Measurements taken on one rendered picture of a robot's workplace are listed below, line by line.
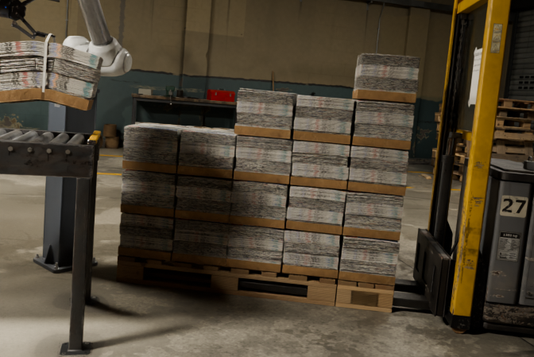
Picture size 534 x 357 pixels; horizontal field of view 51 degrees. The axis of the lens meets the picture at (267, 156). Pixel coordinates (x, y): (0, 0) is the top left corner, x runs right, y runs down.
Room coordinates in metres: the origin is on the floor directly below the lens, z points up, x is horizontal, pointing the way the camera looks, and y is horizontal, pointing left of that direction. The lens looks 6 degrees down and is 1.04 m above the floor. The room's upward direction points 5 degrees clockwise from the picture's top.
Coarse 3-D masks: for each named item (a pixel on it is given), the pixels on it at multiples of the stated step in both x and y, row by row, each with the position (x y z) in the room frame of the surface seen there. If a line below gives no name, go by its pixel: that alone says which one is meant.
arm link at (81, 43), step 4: (72, 36) 3.05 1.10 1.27; (76, 36) 3.05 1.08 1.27; (64, 40) 3.06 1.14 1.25; (68, 40) 3.03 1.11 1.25; (72, 40) 3.03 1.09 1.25; (76, 40) 3.03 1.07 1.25; (80, 40) 3.04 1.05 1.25; (84, 40) 3.06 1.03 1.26; (64, 44) 3.03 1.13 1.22; (68, 44) 3.02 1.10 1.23; (72, 44) 3.02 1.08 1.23; (76, 44) 3.02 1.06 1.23; (80, 44) 3.03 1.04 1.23; (84, 44) 3.05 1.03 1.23; (88, 44) 3.07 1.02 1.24; (76, 48) 3.01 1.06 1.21; (80, 48) 3.02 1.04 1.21; (84, 48) 3.02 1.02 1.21; (88, 48) 3.03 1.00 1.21
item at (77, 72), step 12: (60, 48) 2.19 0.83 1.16; (72, 48) 2.20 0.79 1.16; (60, 60) 2.19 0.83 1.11; (72, 60) 2.20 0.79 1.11; (84, 60) 2.21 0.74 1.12; (96, 60) 2.23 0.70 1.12; (60, 72) 2.32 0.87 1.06; (72, 72) 2.20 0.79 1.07; (84, 72) 2.21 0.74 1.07; (96, 72) 2.24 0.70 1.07; (60, 84) 2.20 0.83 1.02; (72, 84) 2.21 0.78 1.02; (84, 84) 2.22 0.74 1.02; (96, 84) 2.38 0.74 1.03; (84, 96) 2.22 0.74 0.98
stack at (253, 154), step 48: (144, 144) 2.86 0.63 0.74; (192, 144) 2.85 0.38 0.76; (240, 144) 2.83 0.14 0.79; (288, 144) 2.80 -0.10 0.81; (336, 144) 2.79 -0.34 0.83; (144, 192) 2.86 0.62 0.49; (192, 192) 2.84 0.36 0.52; (240, 192) 2.82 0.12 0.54; (288, 192) 2.89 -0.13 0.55; (336, 192) 2.78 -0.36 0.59; (144, 240) 2.86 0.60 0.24; (192, 240) 2.84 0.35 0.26; (240, 240) 2.82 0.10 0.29; (288, 240) 2.80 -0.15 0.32; (336, 240) 2.78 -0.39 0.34; (192, 288) 2.83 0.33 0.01
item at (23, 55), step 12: (0, 48) 2.14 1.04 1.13; (12, 48) 2.15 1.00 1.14; (24, 48) 2.16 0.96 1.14; (0, 60) 2.14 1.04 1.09; (12, 60) 2.15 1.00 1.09; (24, 60) 2.16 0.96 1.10; (0, 72) 2.14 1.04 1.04; (12, 72) 2.15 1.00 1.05; (24, 72) 2.17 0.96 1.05; (36, 72) 2.18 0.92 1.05; (0, 84) 2.15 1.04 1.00; (12, 84) 2.16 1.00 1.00; (24, 84) 2.16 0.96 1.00; (36, 84) 2.17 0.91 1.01
